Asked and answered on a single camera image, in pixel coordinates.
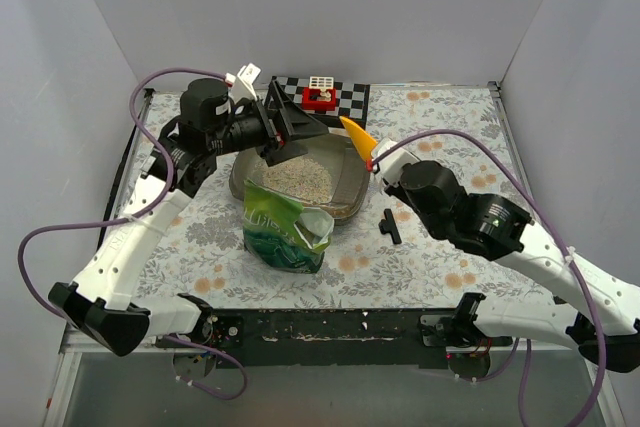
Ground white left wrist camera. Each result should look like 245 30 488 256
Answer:
225 63 262 103

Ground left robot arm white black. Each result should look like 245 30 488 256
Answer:
48 78 329 356

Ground green litter bag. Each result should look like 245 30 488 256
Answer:
242 180 335 274

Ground red toy block box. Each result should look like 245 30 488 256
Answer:
301 87 337 113

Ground yellow plastic litter scoop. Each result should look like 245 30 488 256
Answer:
339 116 378 163

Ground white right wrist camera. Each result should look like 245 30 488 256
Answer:
371 138 419 187

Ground cat litter granules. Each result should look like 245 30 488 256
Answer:
259 157 333 204

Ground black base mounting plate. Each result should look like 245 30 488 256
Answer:
201 308 512 369

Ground floral table mat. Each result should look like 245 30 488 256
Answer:
135 86 552 308

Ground black T-shaped plastic piece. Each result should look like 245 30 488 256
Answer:
378 208 402 245

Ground grey litter box tray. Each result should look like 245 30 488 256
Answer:
229 133 370 224

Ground black white checkerboard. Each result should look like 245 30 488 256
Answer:
272 76 371 129

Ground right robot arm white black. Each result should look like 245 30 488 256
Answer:
377 158 598 363

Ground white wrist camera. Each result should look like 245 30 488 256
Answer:
225 63 262 103
371 138 419 187

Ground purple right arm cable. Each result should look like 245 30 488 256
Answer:
372 128 609 427

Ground aluminium frame rail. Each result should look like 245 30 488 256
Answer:
487 81 626 426

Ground white grid toy piece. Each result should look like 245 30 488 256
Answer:
309 76 334 91

